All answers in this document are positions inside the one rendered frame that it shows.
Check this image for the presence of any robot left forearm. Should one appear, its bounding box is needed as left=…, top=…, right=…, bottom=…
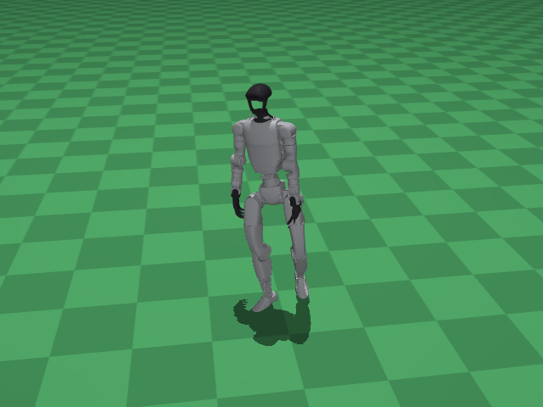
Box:
left=287, top=160, right=301, bottom=203

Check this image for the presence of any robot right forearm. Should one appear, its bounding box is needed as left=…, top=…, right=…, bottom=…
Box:
left=231, top=163, right=244, bottom=195

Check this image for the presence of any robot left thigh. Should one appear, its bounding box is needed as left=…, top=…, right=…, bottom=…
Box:
left=283, top=189, right=306, bottom=261

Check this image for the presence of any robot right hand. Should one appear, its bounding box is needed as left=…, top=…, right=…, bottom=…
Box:
left=231, top=189, right=244, bottom=218

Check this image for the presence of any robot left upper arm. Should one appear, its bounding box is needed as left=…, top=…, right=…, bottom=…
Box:
left=277, top=121, right=297, bottom=172

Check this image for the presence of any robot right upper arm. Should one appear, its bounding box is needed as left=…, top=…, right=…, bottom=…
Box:
left=231, top=120, right=246, bottom=167

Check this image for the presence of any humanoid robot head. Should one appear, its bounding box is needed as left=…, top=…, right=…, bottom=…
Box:
left=245, top=83, right=275, bottom=123

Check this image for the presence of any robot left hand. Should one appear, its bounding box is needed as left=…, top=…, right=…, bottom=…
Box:
left=287, top=197, right=301, bottom=228

